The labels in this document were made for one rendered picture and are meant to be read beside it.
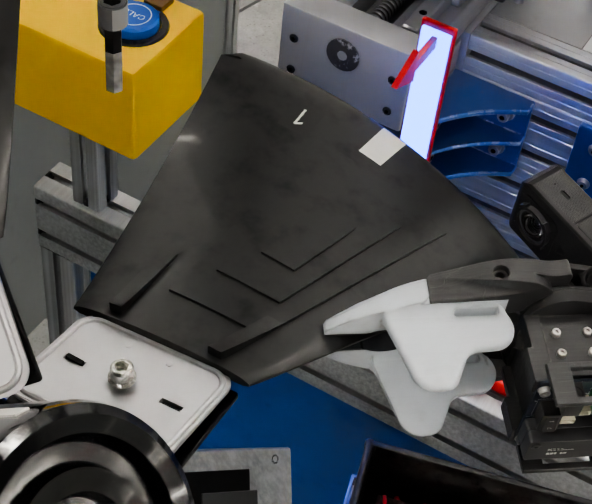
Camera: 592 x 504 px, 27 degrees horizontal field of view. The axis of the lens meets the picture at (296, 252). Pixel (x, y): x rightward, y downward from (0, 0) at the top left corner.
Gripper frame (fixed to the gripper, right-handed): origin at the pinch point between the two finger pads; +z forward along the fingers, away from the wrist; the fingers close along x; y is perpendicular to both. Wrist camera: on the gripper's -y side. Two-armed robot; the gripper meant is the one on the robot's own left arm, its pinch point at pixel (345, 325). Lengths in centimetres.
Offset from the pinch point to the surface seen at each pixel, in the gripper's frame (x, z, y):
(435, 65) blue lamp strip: 4.2, -9.6, -22.9
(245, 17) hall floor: 137, -18, -173
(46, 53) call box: 16.6, 16.5, -37.2
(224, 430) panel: 59, 1, -27
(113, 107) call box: 18.5, 11.5, -33.2
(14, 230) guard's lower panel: 97, 27, -83
